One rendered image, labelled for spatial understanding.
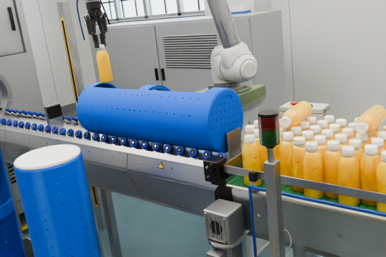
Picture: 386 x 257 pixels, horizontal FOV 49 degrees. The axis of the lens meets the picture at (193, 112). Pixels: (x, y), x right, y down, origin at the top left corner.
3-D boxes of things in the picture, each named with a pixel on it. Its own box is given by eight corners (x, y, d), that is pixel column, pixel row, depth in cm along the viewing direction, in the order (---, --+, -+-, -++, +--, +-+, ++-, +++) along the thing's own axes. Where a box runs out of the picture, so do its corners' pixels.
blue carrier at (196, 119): (118, 128, 253) (114, 80, 249) (244, 145, 199) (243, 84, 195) (77, 137, 232) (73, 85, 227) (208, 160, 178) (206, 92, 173)
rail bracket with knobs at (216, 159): (217, 175, 178) (215, 152, 175) (232, 178, 173) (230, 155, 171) (203, 185, 170) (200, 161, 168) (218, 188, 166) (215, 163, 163)
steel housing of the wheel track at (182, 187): (20, 150, 339) (11, 108, 330) (262, 206, 205) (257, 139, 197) (-15, 163, 317) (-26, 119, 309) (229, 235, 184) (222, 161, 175)
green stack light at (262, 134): (266, 139, 137) (265, 124, 136) (284, 141, 133) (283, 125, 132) (255, 145, 132) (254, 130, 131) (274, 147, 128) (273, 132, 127)
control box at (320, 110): (290, 121, 206) (289, 100, 203) (331, 125, 194) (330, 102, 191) (280, 127, 198) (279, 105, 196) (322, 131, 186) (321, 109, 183)
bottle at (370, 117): (364, 115, 162) (348, 129, 149) (374, 100, 159) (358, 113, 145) (381, 125, 160) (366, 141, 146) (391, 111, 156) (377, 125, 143)
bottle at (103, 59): (99, 83, 227) (93, 49, 222) (101, 81, 233) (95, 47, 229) (112, 81, 227) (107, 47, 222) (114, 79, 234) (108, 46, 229)
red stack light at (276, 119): (265, 124, 136) (263, 112, 135) (283, 125, 132) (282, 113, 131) (254, 129, 131) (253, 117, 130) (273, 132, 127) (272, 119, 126)
